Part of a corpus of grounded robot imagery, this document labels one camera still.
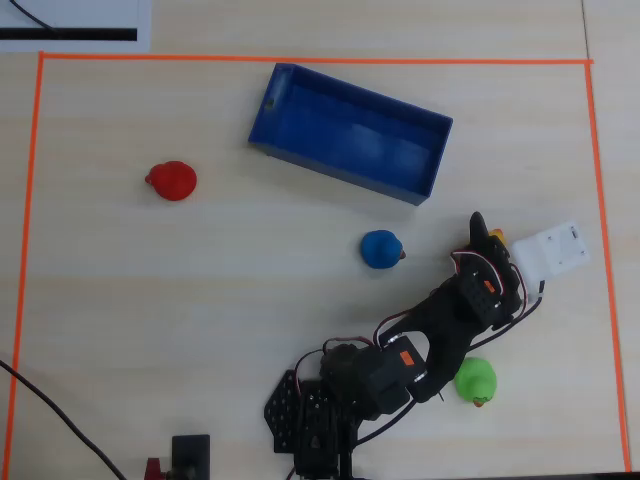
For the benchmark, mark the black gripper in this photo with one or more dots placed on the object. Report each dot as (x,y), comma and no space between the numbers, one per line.
(487,248)

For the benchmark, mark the yellow rubber duck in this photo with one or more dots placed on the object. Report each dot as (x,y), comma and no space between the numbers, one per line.
(498,236)

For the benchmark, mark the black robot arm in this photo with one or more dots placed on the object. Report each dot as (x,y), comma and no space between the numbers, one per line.
(380,380)

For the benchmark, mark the blue rubber duck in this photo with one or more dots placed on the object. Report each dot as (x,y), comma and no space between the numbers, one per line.
(381,249)

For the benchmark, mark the green rubber duck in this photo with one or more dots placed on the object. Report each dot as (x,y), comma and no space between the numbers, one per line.
(475,380)

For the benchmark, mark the blue plastic box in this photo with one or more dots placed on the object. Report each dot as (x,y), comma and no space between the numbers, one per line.
(350,135)

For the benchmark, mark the red rubber duck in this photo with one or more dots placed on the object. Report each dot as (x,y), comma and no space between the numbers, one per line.
(172,181)

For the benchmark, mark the orange tape strip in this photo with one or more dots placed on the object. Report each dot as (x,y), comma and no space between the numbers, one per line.
(607,270)
(25,260)
(315,59)

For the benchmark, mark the red stand knob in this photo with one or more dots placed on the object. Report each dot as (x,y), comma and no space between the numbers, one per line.
(153,470)

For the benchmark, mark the white paper with black bar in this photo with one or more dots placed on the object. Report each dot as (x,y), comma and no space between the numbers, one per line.
(75,20)

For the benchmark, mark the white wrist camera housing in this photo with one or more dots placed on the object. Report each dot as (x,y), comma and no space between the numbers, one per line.
(550,255)

